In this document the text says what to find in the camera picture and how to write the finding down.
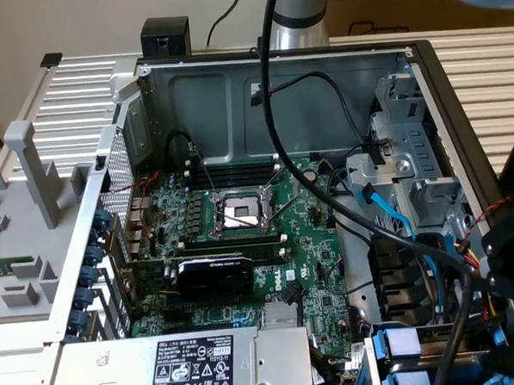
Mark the coloured power wire bundle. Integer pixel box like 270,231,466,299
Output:
450,237,504,326

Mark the blue SATA wire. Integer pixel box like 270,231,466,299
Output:
351,182,452,326

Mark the grey metal drive cage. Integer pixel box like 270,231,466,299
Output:
340,70,492,239

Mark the green Dell motherboard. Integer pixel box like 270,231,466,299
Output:
116,146,366,376

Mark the metal locking lever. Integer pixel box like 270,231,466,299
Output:
266,191,303,230
186,141,222,201

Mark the silver chipset heat sink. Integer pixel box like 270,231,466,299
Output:
261,301,300,332

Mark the metal socket cover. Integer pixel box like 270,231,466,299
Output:
261,158,303,203

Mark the black RAM slot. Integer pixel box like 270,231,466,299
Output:
235,245,288,267
192,159,282,182
191,171,279,194

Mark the CPU socket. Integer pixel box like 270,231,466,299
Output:
209,185,284,243

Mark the black graphics card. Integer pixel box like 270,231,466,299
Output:
121,248,257,306

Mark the open grey PC case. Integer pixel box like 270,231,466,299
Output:
41,20,514,385

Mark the grey power supply unit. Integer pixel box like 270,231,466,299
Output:
55,314,320,385

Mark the black box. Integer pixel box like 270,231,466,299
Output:
139,14,194,63

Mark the grey plastic parts rack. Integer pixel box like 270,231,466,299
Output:
0,118,98,332

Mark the green RAM stick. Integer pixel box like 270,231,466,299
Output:
0,254,35,281

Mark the red black twisted wire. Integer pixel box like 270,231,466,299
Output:
460,193,514,251

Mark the thin black wire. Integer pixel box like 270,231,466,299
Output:
322,142,380,248

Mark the mesh sleeved wire bundle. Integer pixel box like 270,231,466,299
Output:
307,345,349,385

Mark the black wire with plug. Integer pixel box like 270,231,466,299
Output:
247,66,379,151
279,278,312,347

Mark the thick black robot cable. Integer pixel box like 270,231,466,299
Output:
245,0,489,385

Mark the thin black hanging cable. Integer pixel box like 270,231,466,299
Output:
205,0,245,50

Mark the thin red wire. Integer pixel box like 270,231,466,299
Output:
106,170,161,244

